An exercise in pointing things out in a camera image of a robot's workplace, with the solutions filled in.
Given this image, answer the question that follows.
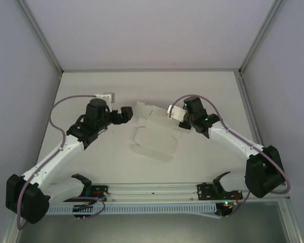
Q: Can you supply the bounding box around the white slotted cable duct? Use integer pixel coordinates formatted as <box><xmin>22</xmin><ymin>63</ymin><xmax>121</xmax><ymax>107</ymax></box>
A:
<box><xmin>47</xmin><ymin>203</ymin><xmax>216</xmax><ymax>216</ymax></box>

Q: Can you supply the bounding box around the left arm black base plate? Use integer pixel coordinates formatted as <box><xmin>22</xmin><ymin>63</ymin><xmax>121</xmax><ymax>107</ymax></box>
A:
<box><xmin>83</xmin><ymin>185</ymin><xmax>110</xmax><ymax>202</ymax></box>

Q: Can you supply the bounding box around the black electronics board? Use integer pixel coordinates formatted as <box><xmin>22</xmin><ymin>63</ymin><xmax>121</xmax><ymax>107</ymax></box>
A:
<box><xmin>72</xmin><ymin>203</ymin><xmax>88</xmax><ymax>221</ymax></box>
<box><xmin>216</xmin><ymin>200</ymin><xmax>234</xmax><ymax>219</ymax></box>

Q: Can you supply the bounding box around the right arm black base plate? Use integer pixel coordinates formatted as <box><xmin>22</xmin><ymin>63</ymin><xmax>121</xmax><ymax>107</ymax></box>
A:
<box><xmin>197</xmin><ymin>183</ymin><xmax>244</xmax><ymax>201</ymax></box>

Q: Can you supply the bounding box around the aluminium table side rail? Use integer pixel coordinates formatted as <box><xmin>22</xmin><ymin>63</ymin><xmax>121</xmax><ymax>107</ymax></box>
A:
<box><xmin>238</xmin><ymin>72</ymin><xmax>304</xmax><ymax>243</ymax></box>

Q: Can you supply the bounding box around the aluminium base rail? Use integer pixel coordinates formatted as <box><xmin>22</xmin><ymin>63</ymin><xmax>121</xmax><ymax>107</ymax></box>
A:
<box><xmin>63</xmin><ymin>181</ymin><xmax>287</xmax><ymax>204</ymax></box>

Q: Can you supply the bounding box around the aluminium frame post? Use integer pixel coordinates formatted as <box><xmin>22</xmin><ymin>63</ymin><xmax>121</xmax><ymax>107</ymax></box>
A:
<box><xmin>16</xmin><ymin>0</ymin><xmax>64</xmax><ymax>74</ymax></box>
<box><xmin>239</xmin><ymin>0</ymin><xmax>286</xmax><ymax>74</ymax></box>

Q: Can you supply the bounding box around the grey metal sheet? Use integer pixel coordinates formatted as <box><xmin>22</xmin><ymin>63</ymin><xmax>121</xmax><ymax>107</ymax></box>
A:
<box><xmin>15</xmin><ymin>201</ymin><xmax>293</xmax><ymax>243</ymax></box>

